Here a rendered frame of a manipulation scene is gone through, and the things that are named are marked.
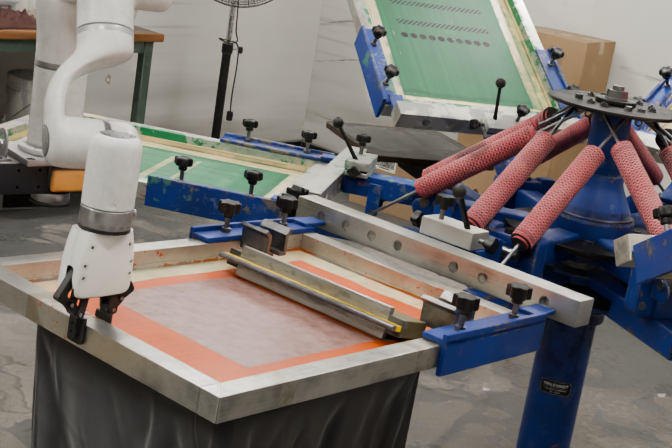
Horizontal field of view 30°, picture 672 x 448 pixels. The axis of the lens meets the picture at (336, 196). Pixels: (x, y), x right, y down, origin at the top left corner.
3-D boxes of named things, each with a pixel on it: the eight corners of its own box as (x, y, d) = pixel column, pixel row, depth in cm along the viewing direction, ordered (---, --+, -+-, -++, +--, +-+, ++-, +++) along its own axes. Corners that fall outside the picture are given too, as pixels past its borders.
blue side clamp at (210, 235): (202, 269, 233) (208, 233, 231) (184, 261, 236) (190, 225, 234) (310, 256, 255) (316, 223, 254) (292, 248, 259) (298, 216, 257)
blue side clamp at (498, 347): (439, 377, 198) (448, 336, 197) (414, 366, 201) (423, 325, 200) (539, 350, 221) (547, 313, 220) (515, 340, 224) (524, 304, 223)
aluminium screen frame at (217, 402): (215, 424, 162) (219, 397, 161) (-36, 283, 198) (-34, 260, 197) (536, 341, 222) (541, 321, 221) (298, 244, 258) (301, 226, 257)
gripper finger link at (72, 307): (76, 293, 180) (70, 337, 181) (58, 296, 177) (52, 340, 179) (90, 300, 178) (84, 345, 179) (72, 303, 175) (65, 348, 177)
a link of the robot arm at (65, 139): (125, 44, 192) (122, 179, 187) (40, 33, 186) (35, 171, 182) (141, 27, 184) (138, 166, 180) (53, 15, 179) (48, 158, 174)
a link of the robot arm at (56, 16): (26, 58, 228) (35, -30, 224) (99, 65, 233) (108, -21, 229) (32, 68, 220) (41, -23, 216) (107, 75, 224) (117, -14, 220)
